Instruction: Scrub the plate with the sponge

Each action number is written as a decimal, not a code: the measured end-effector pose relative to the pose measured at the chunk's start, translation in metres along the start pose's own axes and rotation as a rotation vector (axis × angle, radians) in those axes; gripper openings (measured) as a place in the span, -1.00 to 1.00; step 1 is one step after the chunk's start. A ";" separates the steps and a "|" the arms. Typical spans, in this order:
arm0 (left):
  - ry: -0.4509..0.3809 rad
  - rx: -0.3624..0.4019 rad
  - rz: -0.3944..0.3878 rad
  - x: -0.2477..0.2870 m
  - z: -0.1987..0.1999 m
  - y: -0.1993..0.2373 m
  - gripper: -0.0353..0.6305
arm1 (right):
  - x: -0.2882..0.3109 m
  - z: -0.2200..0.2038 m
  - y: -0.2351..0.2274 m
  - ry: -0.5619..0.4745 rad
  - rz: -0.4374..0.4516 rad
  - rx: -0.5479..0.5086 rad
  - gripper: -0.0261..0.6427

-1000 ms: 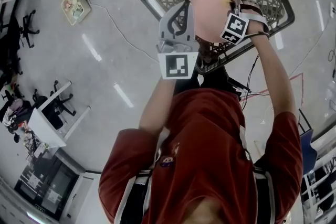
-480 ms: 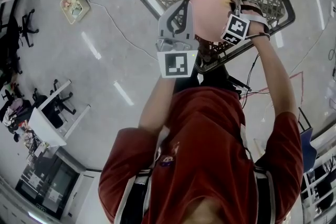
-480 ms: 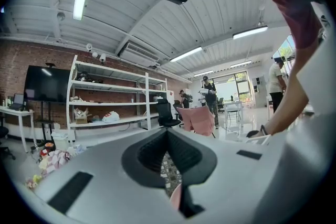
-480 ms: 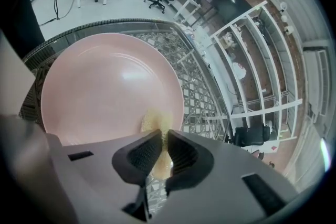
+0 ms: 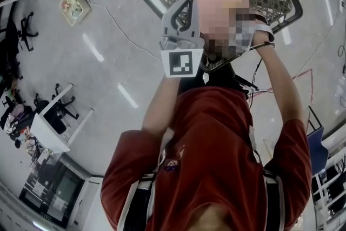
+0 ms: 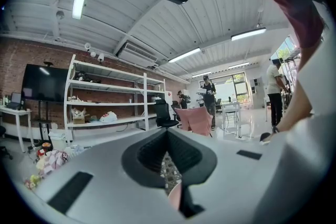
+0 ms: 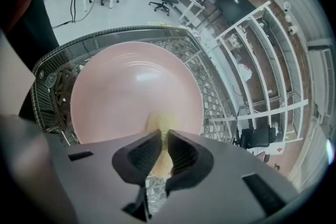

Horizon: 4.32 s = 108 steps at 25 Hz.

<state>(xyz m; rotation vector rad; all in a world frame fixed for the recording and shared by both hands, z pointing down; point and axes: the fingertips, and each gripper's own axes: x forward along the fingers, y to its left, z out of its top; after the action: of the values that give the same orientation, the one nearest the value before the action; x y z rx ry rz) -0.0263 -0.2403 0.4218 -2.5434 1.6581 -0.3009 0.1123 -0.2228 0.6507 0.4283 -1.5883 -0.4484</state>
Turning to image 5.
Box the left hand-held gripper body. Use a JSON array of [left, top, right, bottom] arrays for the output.
[[159, 35, 205, 78]]

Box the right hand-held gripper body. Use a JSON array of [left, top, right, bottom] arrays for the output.
[[235, 21, 274, 52]]

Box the person's left forearm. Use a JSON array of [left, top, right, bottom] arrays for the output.
[[142, 77, 181, 133]]

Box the person's right forearm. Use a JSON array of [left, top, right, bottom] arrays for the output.
[[254, 31, 305, 130]]

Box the black waist device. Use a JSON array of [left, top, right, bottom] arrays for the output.
[[234, 74, 259, 93]]

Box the white box of flowers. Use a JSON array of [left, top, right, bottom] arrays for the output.
[[58, 0, 91, 27]]

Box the person's red shirt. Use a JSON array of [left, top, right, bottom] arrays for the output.
[[99, 88, 311, 231]]

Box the blue chair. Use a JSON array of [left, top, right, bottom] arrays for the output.
[[307, 105, 330, 175]]

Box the black office chair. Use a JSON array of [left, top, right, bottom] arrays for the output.
[[18, 12, 39, 52], [34, 83, 81, 135]]

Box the white metal shelf rack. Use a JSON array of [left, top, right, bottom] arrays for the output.
[[310, 140, 346, 231]]

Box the dark glass cabinet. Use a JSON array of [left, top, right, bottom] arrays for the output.
[[18, 155, 91, 229]]

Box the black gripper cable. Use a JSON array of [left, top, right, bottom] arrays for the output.
[[250, 42, 275, 109]]

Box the black floor cable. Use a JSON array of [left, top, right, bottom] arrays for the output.
[[337, 44, 346, 74]]

